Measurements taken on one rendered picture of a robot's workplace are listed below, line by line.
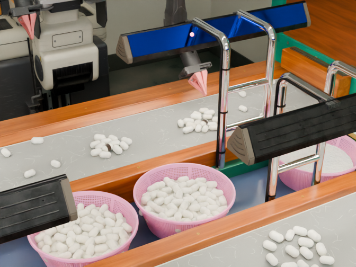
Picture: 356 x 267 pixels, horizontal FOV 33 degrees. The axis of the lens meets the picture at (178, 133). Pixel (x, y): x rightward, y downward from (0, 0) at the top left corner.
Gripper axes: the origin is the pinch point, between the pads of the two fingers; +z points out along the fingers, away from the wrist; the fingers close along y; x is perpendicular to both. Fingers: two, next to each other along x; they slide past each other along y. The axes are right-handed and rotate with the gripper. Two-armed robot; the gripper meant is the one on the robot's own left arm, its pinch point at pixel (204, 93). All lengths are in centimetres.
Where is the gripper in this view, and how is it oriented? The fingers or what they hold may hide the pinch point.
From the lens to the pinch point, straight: 197.1
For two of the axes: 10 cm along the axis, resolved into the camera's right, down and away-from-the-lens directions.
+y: 8.8, -2.4, 4.1
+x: -3.2, 3.6, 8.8
